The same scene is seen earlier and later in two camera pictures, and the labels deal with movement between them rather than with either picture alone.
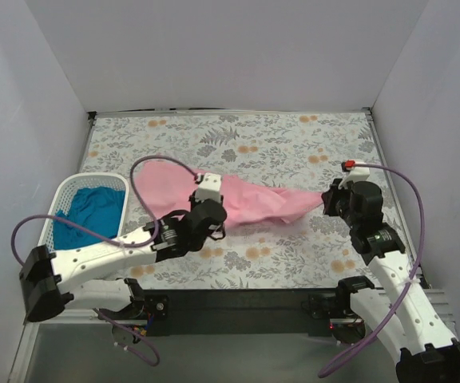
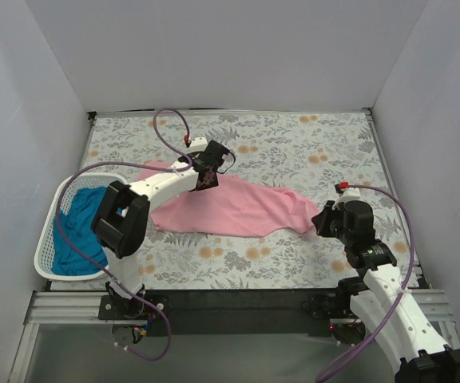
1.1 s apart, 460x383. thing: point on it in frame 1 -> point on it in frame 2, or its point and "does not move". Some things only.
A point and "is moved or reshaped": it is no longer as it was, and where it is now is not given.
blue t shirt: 98,208 does not move
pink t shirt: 168,187 is moved or reshaped
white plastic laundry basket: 63,195 does not move
